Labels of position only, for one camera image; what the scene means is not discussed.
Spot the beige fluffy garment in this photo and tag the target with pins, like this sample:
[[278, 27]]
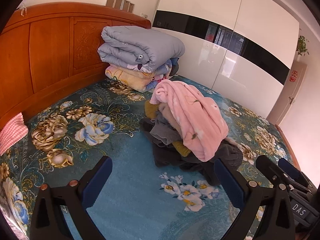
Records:
[[166, 115]]

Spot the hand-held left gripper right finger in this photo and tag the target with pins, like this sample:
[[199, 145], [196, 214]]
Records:
[[229, 185]]

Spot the mustard knit garment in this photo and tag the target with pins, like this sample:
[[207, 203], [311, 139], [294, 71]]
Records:
[[152, 110]]

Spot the teal floral bed blanket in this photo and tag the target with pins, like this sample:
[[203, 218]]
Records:
[[130, 155]]

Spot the pink checked pillow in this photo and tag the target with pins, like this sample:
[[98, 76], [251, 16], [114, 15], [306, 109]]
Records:
[[12, 132]]

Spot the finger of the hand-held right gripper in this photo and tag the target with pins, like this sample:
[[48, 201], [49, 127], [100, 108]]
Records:
[[266, 163], [288, 166]]

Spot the red door decoration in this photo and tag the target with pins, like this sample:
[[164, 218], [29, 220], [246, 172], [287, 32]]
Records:
[[293, 76]]

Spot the folded blue floral blanket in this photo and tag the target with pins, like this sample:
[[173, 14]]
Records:
[[166, 67]]

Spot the wooden headboard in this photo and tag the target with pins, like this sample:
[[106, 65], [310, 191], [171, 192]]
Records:
[[47, 55]]

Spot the green wall plant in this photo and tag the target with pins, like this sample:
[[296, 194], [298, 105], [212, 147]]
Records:
[[302, 45]]

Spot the dark grey garment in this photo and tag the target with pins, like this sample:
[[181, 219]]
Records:
[[172, 160]]

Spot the white wardrobe with black band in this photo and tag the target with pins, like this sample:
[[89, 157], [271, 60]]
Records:
[[225, 55]]

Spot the light grey garment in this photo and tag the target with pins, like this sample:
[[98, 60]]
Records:
[[163, 132]]

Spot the beige door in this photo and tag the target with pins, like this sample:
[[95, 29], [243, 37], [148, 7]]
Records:
[[287, 92]]

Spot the pink fleece flowered pants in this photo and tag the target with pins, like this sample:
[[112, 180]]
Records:
[[195, 115]]

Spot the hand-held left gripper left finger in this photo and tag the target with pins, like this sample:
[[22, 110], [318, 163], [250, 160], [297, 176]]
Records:
[[98, 180]]

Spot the folded grey-blue quilt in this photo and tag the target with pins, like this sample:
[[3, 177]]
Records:
[[140, 45]]

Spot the folded peach floral blanket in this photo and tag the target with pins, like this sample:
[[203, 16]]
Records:
[[125, 76]]

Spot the white wall socket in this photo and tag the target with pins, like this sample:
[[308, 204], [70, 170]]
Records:
[[144, 15]]

